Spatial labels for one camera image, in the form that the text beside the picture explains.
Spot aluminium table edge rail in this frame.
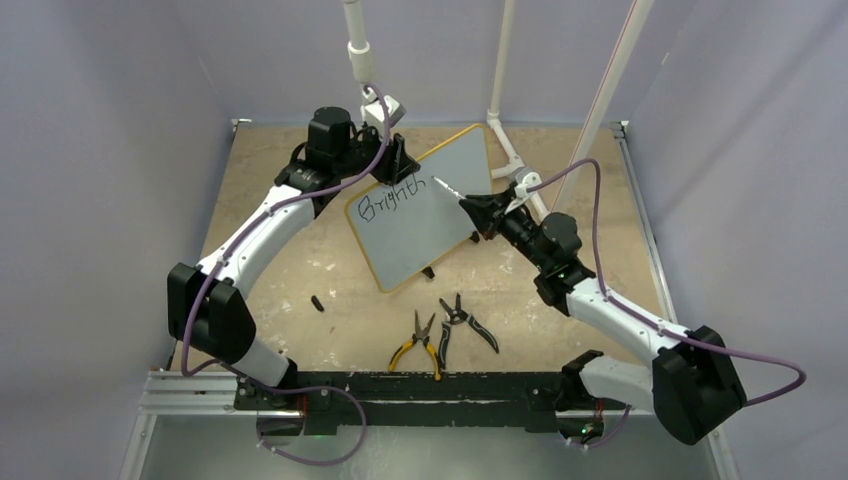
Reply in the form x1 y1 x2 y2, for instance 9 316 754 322
609 120 740 480

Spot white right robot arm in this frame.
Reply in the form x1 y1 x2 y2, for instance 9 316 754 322
458 191 748 445

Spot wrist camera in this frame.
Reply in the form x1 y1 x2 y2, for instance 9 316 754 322
360 91 406 132
505 166 542 214

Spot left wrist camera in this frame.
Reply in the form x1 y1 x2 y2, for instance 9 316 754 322
360 91 406 132

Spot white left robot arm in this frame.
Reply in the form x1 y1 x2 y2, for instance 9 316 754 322
166 97 420 409

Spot white PVC pipe frame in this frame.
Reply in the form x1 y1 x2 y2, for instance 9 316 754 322
341 0 657 223

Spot black marker cap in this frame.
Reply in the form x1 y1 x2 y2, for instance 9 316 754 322
310 295 325 312

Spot yellow framed whiteboard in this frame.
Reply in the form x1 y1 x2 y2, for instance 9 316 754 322
344 124 493 293

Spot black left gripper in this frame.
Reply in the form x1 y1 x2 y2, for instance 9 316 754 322
334 121 418 185

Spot black base bar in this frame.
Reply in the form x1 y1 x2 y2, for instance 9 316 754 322
234 371 597 435

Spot yellow handled needle-nose pliers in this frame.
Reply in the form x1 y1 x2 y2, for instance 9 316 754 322
388 309 444 384

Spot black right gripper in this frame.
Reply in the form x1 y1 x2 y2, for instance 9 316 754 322
461 187 550 271

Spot black whiteboard stand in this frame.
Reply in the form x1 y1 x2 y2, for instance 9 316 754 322
420 231 481 282

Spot black grey wire stripper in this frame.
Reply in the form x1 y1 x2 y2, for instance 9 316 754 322
436 293 500 370

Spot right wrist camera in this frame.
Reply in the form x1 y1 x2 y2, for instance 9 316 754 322
505 166 542 214

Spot white whiteboard marker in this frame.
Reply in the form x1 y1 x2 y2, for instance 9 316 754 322
431 176 466 200

